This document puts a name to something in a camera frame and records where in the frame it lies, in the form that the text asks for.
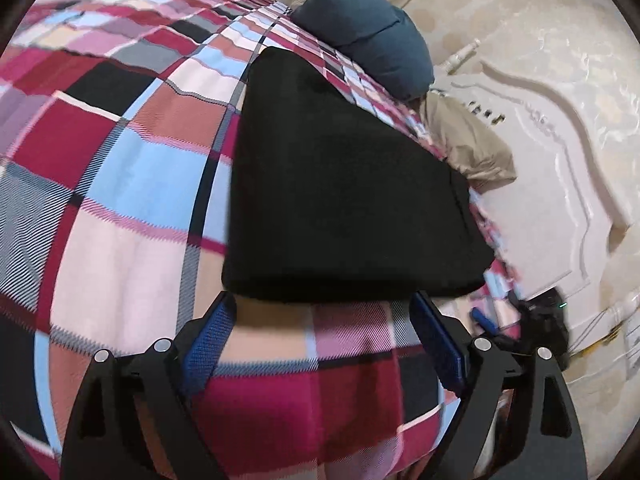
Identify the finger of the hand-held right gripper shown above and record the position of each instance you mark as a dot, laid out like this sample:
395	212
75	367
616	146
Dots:
483	321

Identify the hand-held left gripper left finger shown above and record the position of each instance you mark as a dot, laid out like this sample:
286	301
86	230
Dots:
210	341

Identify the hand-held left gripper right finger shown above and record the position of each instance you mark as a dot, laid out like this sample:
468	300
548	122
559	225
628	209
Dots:
441	341

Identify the black pants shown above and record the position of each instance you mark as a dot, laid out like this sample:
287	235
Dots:
340	200

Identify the white headboard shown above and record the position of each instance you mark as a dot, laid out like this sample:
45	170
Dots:
550	160

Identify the beige furry cloth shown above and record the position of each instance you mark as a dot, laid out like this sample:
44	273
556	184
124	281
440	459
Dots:
470	145

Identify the plaid bed sheet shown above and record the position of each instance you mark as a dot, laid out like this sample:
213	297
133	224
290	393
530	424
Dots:
125	170

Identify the teal pillow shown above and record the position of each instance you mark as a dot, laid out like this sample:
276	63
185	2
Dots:
370	35

